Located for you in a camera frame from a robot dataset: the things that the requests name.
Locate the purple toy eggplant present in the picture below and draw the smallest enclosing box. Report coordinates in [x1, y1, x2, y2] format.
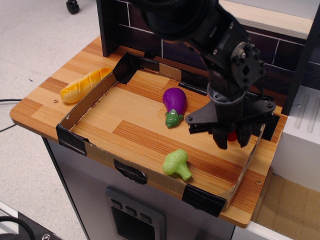
[162, 87, 187, 129]

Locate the cardboard fence with black tape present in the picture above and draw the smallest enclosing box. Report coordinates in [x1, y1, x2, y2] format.
[56, 52, 284, 223]

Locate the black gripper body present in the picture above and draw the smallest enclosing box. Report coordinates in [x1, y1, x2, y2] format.
[185, 96, 276, 136]

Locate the black caster wheel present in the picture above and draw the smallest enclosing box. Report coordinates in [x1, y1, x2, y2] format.
[66, 0, 80, 15]

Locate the red hot sauce bottle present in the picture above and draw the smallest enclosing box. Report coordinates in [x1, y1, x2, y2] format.
[227, 130, 238, 142]

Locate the grey toy oven panel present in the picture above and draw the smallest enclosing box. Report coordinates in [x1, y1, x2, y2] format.
[105, 187, 166, 240]

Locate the black cable on floor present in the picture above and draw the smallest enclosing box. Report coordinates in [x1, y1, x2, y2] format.
[0, 98, 23, 133]

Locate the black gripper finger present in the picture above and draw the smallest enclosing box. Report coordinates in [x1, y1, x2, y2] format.
[236, 122, 254, 148]
[212, 127, 228, 150]

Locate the black vertical post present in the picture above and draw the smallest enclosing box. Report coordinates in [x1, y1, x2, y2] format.
[281, 7, 320, 116]

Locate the green toy broccoli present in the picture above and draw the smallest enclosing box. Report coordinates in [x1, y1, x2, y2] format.
[162, 148, 192, 181]

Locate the yellow toy baguette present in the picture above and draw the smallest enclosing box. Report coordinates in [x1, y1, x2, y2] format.
[60, 67, 112, 104]

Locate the white toy sink counter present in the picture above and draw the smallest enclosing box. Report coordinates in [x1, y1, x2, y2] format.
[271, 86, 320, 191]

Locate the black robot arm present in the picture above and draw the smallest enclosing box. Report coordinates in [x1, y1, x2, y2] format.
[132, 0, 276, 149]

